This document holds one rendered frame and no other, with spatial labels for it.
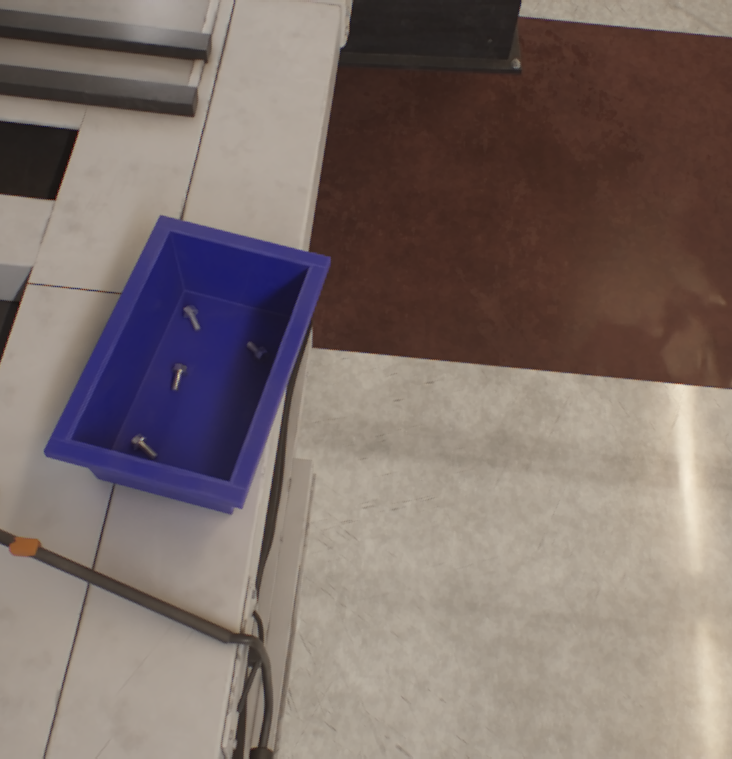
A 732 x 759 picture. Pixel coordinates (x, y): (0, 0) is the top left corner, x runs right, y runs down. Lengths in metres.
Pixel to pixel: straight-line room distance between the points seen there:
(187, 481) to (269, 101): 0.48
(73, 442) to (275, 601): 0.51
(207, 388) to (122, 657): 0.23
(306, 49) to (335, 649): 0.94
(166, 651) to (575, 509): 1.11
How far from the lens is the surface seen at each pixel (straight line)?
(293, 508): 1.25
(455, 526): 1.71
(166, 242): 0.85
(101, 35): 1.12
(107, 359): 0.79
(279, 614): 1.21
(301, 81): 1.08
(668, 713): 1.70
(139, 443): 0.82
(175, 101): 1.04
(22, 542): 0.78
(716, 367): 1.99
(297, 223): 0.95
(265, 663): 0.80
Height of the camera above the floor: 1.58
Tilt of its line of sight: 59 degrees down
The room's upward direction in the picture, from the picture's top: 7 degrees clockwise
